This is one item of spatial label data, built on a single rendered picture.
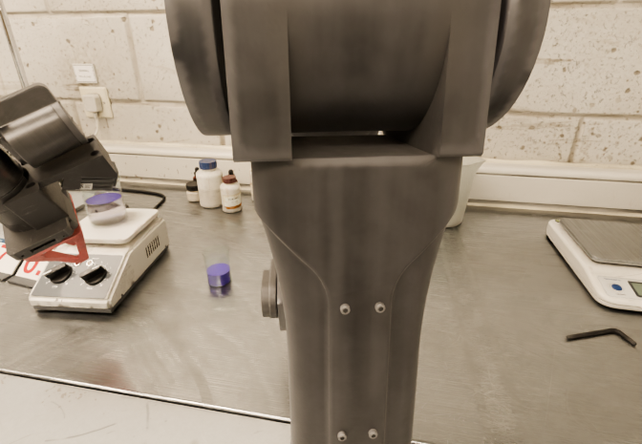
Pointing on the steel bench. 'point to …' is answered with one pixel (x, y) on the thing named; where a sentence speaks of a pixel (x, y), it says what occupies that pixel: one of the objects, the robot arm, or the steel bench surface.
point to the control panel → (74, 287)
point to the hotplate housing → (131, 270)
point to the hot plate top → (120, 234)
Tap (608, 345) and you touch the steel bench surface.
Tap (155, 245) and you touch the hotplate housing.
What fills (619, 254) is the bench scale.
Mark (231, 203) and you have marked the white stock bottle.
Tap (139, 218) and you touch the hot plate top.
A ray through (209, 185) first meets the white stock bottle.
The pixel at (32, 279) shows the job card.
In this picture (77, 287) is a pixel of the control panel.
